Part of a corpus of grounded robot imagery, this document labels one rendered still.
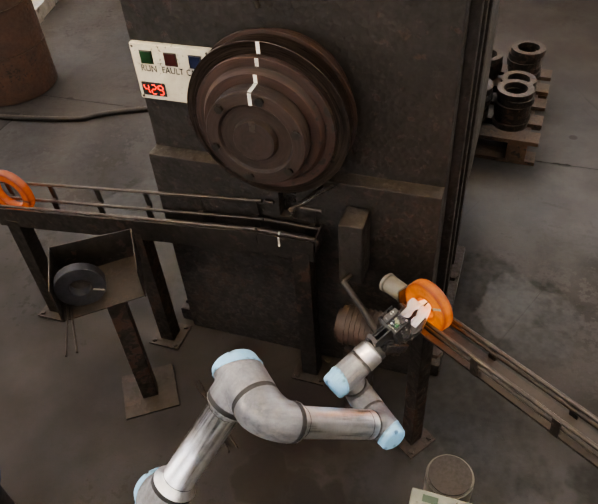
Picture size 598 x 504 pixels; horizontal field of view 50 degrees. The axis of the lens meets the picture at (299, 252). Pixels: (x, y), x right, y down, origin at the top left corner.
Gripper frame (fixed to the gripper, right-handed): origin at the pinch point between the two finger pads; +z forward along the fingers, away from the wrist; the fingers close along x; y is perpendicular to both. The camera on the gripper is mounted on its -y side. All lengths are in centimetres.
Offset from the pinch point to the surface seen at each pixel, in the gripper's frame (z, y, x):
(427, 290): 1.0, 6.6, -0.3
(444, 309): 0.8, 3.6, -6.2
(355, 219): 4.0, 7.9, 32.6
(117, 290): -64, 9, 72
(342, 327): -18.6, -15.1, 21.6
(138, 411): -90, -45, 71
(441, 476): -29.4, -10.7, -31.9
